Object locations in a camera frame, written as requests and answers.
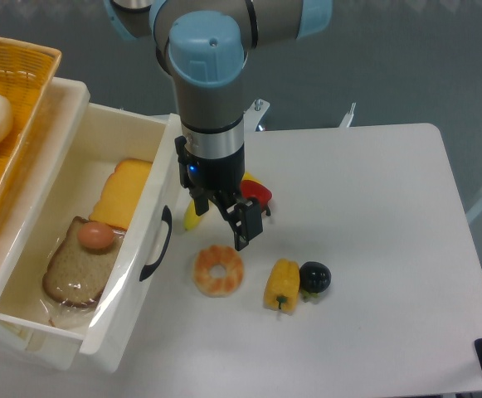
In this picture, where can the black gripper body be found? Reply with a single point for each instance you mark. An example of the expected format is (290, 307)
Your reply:
(217, 179)

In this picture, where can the yellow toast slice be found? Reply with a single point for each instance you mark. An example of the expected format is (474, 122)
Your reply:
(121, 193)

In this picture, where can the white robot mount bracket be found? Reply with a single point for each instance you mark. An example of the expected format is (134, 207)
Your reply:
(254, 116)

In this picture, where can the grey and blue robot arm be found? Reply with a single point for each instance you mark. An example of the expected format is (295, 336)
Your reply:
(203, 46)

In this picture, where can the yellow banana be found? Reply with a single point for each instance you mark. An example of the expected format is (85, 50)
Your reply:
(191, 219)

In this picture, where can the yellow bell pepper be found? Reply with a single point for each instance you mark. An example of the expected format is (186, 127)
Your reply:
(282, 287)

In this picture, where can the brown egg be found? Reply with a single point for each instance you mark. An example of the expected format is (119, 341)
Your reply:
(95, 235)

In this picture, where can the black round fruit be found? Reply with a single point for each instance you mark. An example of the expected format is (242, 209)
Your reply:
(314, 279)

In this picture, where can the red bell pepper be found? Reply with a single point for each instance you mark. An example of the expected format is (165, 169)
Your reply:
(252, 188)

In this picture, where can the white drawer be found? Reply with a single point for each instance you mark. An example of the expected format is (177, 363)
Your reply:
(104, 138)

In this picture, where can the orange glazed donut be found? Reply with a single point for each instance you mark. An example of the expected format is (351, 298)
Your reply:
(218, 271)

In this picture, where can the orange wicker basket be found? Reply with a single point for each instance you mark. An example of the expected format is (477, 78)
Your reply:
(26, 70)

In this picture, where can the brown bread slice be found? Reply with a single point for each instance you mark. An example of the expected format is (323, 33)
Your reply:
(76, 276)

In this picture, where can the white bracket right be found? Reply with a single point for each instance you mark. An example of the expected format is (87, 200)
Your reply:
(348, 117)

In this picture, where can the white drawer cabinet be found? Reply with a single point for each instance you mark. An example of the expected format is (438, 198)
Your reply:
(38, 163)

